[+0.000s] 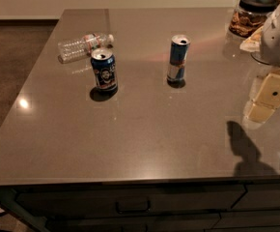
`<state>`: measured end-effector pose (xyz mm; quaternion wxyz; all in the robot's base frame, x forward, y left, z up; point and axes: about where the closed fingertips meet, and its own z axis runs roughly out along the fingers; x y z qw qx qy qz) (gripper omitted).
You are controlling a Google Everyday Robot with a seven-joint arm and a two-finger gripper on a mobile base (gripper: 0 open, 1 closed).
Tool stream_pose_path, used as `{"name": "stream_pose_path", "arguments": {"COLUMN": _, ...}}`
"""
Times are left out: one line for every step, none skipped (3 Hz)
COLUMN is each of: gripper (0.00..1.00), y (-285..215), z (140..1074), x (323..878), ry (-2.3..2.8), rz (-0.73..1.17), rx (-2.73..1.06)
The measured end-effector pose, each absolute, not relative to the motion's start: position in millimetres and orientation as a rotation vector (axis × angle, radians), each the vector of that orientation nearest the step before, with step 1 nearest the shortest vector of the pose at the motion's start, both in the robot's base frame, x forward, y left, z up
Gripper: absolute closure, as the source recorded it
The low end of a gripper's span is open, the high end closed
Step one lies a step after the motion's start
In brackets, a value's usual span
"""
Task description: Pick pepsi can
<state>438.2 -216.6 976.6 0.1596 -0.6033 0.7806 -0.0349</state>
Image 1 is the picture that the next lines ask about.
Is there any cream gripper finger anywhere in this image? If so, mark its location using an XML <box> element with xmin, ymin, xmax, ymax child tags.
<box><xmin>245</xmin><ymin>68</ymin><xmax>280</xmax><ymax>124</ymax></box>

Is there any blue pepsi can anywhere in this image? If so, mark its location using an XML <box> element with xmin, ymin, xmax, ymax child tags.
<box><xmin>91</xmin><ymin>47</ymin><xmax>118</xmax><ymax>92</ymax></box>

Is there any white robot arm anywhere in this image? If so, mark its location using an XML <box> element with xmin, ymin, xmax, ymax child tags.
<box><xmin>244</xmin><ymin>4</ymin><xmax>280</xmax><ymax>124</ymax></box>

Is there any blue silver red bull can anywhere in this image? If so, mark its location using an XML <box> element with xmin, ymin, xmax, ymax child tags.
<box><xmin>167</xmin><ymin>35</ymin><xmax>190</xmax><ymax>82</ymax></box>

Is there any glass jar with black lid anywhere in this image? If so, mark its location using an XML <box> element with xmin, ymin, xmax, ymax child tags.
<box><xmin>229</xmin><ymin>0</ymin><xmax>277</xmax><ymax>38</ymax></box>

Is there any dark right cabinet drawer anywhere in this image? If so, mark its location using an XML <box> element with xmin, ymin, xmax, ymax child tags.
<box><xmin>233</xmin><ymin>184</ymin><xmax>280</xmax><ymax>210</ymax></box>

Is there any clear plastic water bottle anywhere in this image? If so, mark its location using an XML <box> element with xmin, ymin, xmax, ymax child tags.
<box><xmin>58</xmin><ymin>33</ymin><xmax>114</xmax><ymax>63</ymax></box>

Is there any dark cabinet drawer with handle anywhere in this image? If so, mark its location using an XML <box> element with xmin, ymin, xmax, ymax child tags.
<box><xmin>16</xmin><ymin>185</ymin><xmax>244</xmax><ymax>218</ymax></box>

